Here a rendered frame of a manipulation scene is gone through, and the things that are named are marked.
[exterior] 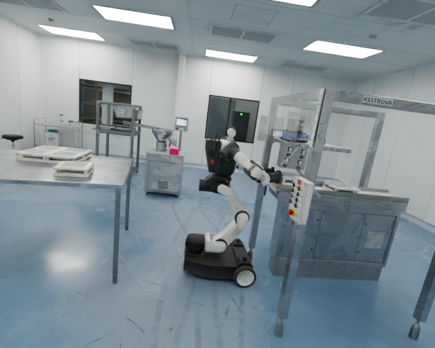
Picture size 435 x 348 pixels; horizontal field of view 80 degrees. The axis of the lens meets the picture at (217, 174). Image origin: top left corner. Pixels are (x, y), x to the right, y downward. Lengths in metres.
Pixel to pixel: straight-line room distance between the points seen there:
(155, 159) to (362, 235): 3.20
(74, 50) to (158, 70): 2.08
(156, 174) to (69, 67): 4.34
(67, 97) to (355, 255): 7.22
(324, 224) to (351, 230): 0.30
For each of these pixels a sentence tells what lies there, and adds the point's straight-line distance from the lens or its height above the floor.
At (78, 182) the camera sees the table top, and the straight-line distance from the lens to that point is 2.18.
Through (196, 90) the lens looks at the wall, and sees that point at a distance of 7.23.
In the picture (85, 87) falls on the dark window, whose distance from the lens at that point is 7.81.
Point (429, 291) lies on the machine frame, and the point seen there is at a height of 0.43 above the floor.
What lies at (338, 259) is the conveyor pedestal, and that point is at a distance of 3.03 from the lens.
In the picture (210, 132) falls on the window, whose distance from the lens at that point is 7.24.
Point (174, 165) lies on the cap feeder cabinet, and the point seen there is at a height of 0.58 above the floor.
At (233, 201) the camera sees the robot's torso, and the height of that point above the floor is 0.74.
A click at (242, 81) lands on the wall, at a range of 7.35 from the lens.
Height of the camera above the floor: 1.49
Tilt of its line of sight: 13 degrees down
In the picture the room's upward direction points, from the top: 7 degrees clockwise
